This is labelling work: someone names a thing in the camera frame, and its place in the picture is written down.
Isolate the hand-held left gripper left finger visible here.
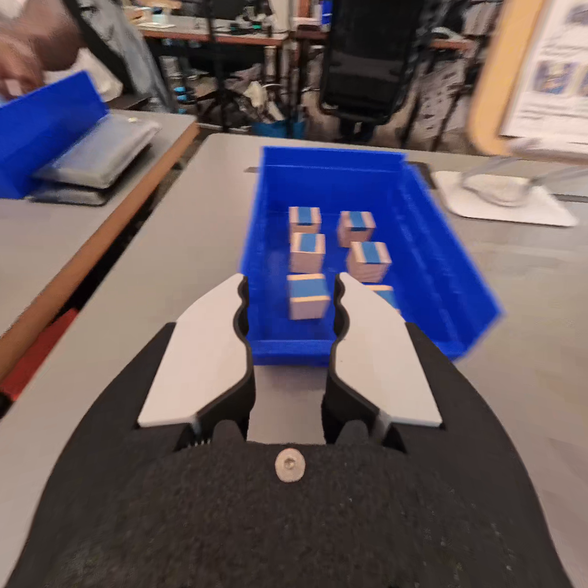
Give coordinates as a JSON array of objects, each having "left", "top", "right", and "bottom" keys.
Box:
[{"left": 137, "top": 273, "right": 255, "bottom": 448}]

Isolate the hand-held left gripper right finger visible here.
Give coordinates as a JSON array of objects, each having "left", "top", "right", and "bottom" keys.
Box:
[{"left": 322, "top": 272, "right": 444, "bottom": 448}]

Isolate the blue plastic bin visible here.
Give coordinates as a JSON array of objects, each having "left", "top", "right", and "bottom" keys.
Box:
[
  {"left": 0, "top": 71, "right": 108, "bottom": 199},
  {"left": 239, "top": 146, "right": 503, "bottom": 366}
]

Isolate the cluster of taped wooden cubes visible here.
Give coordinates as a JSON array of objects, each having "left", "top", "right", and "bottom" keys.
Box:
[{"left": 287, "top": 206, "right": 400, "bottom": 321}]

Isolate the grey table with wooden edge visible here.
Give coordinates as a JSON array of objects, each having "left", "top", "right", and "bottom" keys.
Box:
[{"left": 0, "top": 109, "right": 200, "bottom": 382}]

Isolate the grey padded case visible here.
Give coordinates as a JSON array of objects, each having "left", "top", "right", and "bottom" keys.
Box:
[
  {"left": 34, "top": 115, "right": 161, "bottom": 189},
  {"left": 30, "top": 184, "right": 115, "bottom": 206}
]

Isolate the wood and white document stand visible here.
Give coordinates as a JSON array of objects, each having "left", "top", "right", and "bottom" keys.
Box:
[{"left": 434, "top": 0, "right": 588, "bottom": 228}]

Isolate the brown background table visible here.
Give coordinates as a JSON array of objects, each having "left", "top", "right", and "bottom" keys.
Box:
[{"left": 138, "top": 16, "right": 290, "bottom": 47}]

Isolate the printed instruction sheet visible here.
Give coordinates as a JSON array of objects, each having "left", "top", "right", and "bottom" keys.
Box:
[{"left": 501, "top": 0, "right": 588, "bottom": 138}]

